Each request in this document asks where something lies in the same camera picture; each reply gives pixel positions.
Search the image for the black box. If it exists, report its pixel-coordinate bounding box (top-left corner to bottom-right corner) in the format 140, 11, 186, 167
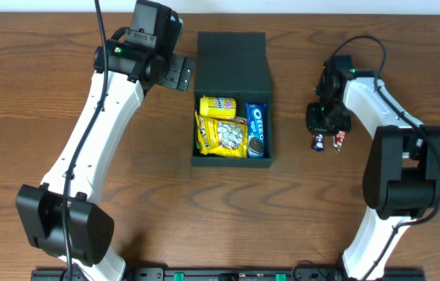
191, 31, 273, 168

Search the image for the yellow Hacks candy bag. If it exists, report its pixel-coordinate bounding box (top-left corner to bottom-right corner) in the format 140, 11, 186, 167
195, 113, 248, 158

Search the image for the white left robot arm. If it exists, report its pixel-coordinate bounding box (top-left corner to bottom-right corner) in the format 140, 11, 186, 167
16, 40, 194, 280

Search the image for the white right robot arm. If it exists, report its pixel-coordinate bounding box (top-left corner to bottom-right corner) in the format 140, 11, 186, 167
307, 69, 440, 280

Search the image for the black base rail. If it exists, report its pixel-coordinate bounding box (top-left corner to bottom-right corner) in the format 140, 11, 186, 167
30, 267, 426, 281

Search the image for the red green candy bar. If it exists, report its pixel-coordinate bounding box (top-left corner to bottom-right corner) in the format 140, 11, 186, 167
333, 131, 346, 153

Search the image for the yellow Mentos bottle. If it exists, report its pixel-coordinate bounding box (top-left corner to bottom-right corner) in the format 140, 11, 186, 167
199, 96, 237, 120

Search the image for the purple Dairy Milk bar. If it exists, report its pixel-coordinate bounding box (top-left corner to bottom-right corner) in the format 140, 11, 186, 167
311, 133, 325, 151

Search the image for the blue Oreo cookie pack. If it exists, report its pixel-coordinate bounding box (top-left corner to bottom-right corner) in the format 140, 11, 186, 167
245, 103, 266, 158

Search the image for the green Haribo gummy bag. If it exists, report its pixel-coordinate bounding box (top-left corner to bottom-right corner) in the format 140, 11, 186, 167
232, 116, 247, 125

